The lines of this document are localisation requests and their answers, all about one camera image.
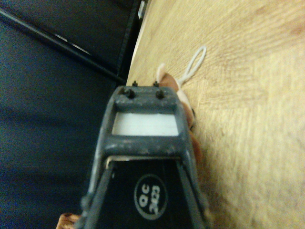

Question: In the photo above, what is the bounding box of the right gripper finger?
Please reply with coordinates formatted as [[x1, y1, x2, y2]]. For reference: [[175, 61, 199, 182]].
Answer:
[[73, 81, 212, 229]]

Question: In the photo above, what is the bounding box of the brown toy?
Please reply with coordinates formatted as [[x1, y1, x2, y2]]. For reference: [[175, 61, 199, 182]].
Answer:
[[156, 45, 207, 172]]

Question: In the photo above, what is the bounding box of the brown wicker basket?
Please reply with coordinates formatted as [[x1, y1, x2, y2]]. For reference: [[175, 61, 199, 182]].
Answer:
[[57, 213, 84, 229]]

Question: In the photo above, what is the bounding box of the curtain stand pole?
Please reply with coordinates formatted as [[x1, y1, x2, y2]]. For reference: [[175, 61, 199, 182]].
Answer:
[[0, 8, 126, 84]]

